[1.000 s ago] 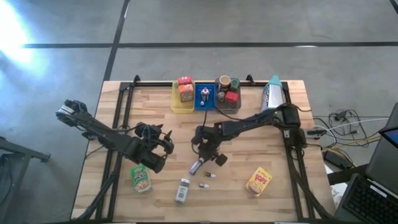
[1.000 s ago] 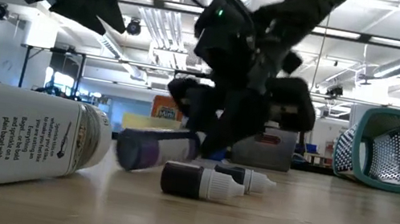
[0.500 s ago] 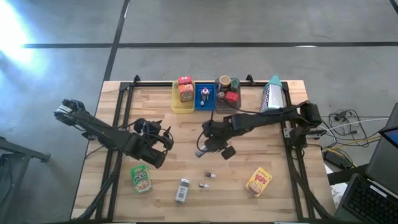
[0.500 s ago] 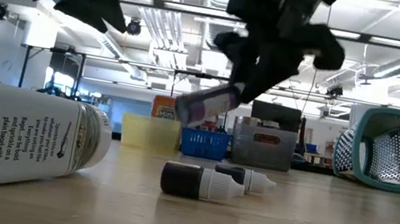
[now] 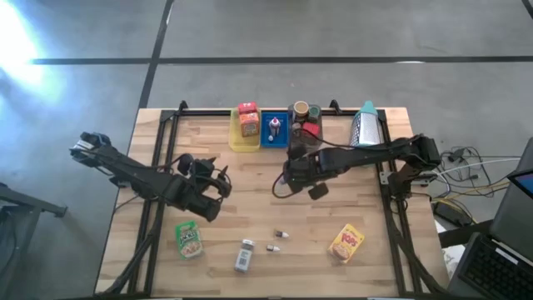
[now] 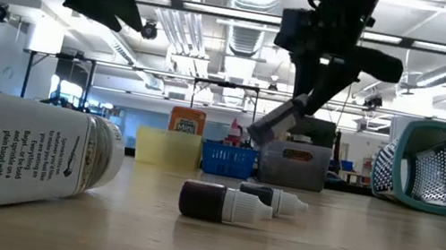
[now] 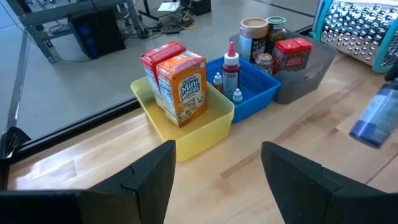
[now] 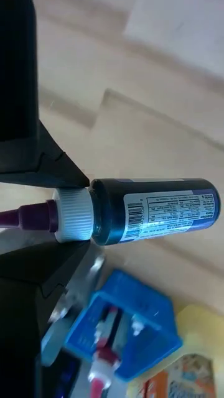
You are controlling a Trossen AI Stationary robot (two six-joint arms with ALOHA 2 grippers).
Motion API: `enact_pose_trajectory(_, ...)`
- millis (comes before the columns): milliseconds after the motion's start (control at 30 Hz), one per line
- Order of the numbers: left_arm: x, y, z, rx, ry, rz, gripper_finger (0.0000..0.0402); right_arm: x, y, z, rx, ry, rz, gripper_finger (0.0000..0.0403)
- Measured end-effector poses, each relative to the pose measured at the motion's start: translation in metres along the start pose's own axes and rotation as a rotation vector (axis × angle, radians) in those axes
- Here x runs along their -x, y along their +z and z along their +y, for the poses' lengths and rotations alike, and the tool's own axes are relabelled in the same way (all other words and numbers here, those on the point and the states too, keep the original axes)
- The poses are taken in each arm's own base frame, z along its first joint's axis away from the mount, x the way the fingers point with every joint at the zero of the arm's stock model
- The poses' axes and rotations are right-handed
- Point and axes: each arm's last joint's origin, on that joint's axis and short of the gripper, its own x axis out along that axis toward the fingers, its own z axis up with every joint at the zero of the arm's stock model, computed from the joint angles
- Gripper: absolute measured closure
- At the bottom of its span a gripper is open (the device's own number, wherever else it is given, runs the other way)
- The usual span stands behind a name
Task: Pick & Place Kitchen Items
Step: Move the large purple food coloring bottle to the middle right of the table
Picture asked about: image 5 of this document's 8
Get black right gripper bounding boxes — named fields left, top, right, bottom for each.
left=284, top=156, right=330, bottom=202

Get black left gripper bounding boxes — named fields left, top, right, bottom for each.
left=189, top=156, right=233, bottom=201

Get gold spice tin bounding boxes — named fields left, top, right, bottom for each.
left=302, top=121, right=321, bottom=138

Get orange Mini-Wheats cereal box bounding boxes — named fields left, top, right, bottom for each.
left=238, top=112, right=261, bottom=138

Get red Froot Loops box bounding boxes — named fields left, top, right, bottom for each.
left=237, top=101, right=259, bottom=116

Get green Apple Jacks box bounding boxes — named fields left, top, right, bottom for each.
left=174, top=220, right=205, bottom=260

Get yellow Corn Pops box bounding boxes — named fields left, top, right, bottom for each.
left=327, top=222, right=366, bottom=265

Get white-label bagel seasoning jar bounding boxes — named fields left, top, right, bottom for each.
left=233, top=238, right=256, bottom=274

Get grey translucent plastic bin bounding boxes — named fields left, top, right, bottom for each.
left=286, top=103, right=324, bottom=155

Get yellow plastic bin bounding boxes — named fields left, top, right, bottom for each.
left=227, top=107, right=262, bottom=153

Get blue plastic bin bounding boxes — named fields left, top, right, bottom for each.
left=260, top=110, right=291, bottom=149

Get gold-lidded jar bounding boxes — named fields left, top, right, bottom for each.
left=292, top=100, right=310, bottom=118

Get teal-framed metal box grater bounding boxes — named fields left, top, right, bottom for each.
left=348, top=99, right=385, bottom=148

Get black power brick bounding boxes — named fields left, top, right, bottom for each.
left=432, top=202, right=463, bottom=226

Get black support bar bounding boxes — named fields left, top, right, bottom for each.
left=439, top=220, right=495, bottom=249

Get white paper sheet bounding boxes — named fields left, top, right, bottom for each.
left=441, top=243, right=467, bottom=276

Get black metal stand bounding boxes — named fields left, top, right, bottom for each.
left=0, top=181, right=68, bottom=300

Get dark grey open laptop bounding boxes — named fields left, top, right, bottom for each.
left=447, top=137, right=533, bottom=300

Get laptop with blue screen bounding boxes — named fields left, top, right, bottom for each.
left=506, top=166, right=533, bottom=200

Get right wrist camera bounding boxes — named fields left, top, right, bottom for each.
left=287, top=145, right=307, bottom=162

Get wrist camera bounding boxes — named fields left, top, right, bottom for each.
left=177, top=152, right=197, bottom=176
left=287, top=145, right=307, bottom=162

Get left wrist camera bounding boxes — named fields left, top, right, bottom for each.
left=177, top=152, right=197, bottom=176

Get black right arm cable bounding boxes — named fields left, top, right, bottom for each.
left=271, top=172, right=295, bottom=200

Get black table base frame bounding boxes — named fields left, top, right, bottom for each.
left=102, top=99, right=442, bottom=298

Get white floor cable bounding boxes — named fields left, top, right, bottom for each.
left=436, top=156, right=512, bottom=175

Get yellow floor cable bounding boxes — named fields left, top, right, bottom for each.
left=432, top=182, right=512, bottom=203

